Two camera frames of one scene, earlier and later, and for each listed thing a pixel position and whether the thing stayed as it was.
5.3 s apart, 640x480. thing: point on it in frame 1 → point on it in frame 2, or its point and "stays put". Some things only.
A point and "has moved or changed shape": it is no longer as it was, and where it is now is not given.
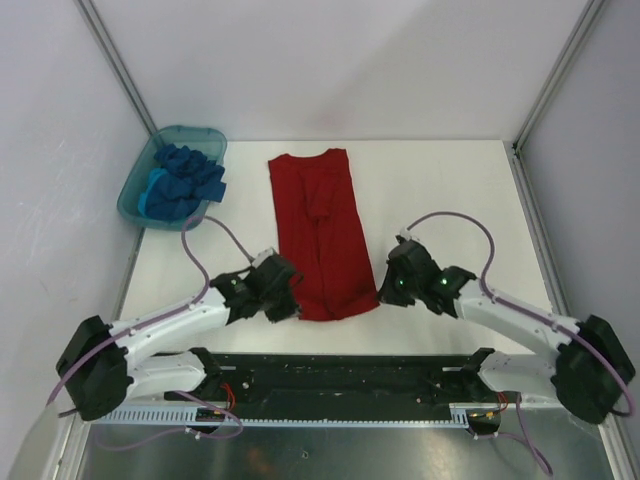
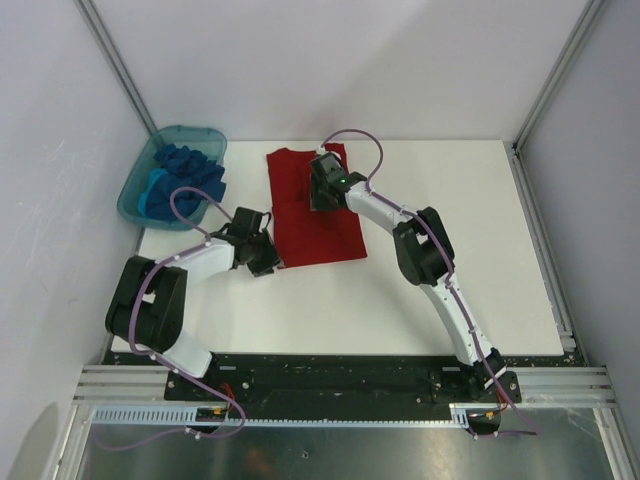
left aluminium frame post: x=96 y=26 stays put
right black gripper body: x=398 y=290 → x=319 y=198
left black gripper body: x=279 y=304 → x=263 y=255
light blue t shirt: x=154 y=173 stays put
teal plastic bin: x=209 y=142 stays put
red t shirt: x=326 y=232 has moved or changed shape
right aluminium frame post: x=554 y=76 stays put
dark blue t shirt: x=186 y=179 stays put
